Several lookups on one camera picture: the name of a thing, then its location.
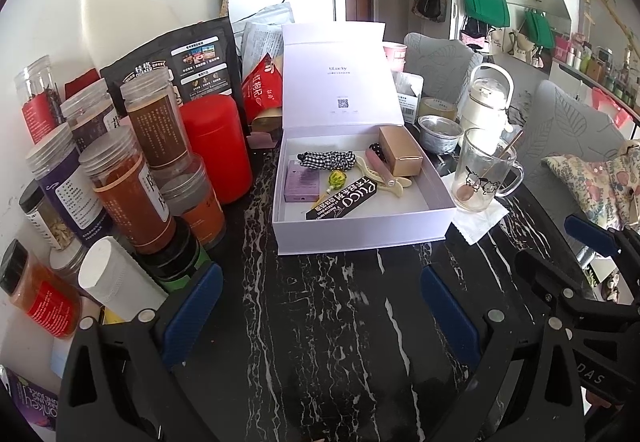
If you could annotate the white gift box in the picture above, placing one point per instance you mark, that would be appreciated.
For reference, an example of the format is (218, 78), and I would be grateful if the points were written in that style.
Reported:
(350, 234)

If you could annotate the dark contents clear jar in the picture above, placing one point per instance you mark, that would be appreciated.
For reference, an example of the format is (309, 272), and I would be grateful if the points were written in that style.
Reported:
(90, 121)

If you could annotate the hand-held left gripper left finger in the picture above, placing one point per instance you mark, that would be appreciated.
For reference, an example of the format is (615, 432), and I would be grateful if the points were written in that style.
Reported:
(192, 312)

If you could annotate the white thermos jug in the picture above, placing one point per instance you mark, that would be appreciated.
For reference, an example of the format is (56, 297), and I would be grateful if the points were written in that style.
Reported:
(485, 96)

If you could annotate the short orange jar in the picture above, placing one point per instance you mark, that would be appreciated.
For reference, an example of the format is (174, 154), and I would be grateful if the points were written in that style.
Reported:
(200, 207)

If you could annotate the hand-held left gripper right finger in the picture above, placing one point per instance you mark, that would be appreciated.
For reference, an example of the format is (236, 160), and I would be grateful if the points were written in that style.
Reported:
(450, 317)

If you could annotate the gold cardboard box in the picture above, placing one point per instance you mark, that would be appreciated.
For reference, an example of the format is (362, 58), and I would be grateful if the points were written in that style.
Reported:
(400, 151)

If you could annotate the white labelled carton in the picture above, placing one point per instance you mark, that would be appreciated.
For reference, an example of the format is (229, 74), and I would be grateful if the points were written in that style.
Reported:
(410, 96)

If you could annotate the small seed jar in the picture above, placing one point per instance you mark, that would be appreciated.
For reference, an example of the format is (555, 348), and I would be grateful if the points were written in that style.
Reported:
(45, 217)

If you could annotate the purple box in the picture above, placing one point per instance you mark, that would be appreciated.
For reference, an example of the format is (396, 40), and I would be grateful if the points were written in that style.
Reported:
(301, 182)

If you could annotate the white cutting board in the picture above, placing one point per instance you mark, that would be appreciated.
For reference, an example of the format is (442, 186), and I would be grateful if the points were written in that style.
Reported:
(125, 21)

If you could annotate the pink lipstick tube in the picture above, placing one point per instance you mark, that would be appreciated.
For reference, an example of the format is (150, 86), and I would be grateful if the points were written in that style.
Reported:
(380, 166)

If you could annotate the red label clear jar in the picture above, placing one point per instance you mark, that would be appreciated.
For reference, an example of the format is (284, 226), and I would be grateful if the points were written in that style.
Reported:
(37, 101)

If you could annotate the white paper napkin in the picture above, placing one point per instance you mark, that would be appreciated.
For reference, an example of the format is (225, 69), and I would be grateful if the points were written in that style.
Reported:
(480, 224)

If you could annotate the white label orange jar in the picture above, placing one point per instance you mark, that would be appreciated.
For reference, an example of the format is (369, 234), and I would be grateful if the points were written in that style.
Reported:
(130, 197)

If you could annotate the red label spice bottle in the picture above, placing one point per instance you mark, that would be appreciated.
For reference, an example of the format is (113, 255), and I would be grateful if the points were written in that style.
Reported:
(40, 297)

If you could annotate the tape roll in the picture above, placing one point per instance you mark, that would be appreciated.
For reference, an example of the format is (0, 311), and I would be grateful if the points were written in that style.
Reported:
(437, 107)

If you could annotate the pink paper cup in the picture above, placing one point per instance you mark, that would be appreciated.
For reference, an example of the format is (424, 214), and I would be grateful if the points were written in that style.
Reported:
(395, 56)

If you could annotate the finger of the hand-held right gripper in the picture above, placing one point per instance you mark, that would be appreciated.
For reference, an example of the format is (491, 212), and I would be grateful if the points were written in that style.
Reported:
(540, 272)
(592, 234)

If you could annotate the floral cushion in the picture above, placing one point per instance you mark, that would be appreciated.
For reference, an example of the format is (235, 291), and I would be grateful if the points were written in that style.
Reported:
(590, 187)

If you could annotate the metal spoon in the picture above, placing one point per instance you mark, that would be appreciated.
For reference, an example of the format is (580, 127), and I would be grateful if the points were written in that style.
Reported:
(495, 161)

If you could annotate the small yellow object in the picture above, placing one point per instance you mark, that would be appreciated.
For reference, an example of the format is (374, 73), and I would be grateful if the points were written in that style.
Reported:
(112, 317)

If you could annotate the black coffee bag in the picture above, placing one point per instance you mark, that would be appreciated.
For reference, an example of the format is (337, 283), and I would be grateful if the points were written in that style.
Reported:
(165, 56)

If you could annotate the crumpled printed paper bag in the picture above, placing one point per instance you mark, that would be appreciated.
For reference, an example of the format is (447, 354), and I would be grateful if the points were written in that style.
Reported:
(265, 36)

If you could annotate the grey padded chair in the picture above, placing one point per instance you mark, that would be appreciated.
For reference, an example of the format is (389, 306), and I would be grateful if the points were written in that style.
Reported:
(565, 131)
(440, 66)

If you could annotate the row of shelf bottles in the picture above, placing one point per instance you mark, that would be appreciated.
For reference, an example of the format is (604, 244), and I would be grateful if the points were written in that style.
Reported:
(600, 66)

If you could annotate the tall brown label jar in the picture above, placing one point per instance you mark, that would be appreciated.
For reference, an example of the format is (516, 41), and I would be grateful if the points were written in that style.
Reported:
(155, 121)

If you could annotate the yellow green ball charm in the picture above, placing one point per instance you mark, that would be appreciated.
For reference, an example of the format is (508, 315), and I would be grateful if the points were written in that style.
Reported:
(337, 179)

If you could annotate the glass mug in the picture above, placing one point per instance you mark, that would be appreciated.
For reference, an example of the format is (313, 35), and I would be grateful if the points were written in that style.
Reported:
(482, 171)

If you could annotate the green label black jar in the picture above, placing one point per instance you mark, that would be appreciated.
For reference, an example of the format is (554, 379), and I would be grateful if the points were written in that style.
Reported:
(177, 262)

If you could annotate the green tote bag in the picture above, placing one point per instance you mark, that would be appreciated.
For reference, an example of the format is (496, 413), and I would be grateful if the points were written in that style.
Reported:
(539, 29)
(482, 6)

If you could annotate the purple printed packet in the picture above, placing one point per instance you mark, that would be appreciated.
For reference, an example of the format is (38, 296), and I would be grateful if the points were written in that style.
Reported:
(32, 402)

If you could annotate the red snack packet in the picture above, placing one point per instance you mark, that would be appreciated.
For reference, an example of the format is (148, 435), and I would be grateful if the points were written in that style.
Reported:
(262, 86)

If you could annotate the red canister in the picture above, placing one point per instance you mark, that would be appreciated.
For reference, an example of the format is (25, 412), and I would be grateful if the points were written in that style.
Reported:
(217, 146)

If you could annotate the blue label jar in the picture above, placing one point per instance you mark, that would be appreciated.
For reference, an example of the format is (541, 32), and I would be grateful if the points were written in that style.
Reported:
(65, 187)

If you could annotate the black polka-dot scrunchie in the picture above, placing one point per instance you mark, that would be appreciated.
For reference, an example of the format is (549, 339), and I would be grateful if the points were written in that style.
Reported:
(377, 150)

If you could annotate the black white gingham scrunchie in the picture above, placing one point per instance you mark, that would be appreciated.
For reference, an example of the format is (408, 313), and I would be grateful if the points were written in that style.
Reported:
(325, 159)

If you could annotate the black lettered long box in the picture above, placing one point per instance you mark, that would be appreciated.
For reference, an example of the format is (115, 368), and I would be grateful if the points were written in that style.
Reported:
(345, 204)

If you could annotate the cream hair claw clip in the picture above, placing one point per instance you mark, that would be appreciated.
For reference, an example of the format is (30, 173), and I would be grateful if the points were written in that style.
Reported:
(385, 184)

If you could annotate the foil cup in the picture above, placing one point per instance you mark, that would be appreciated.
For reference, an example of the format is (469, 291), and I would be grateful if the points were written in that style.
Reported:
(440, 134)

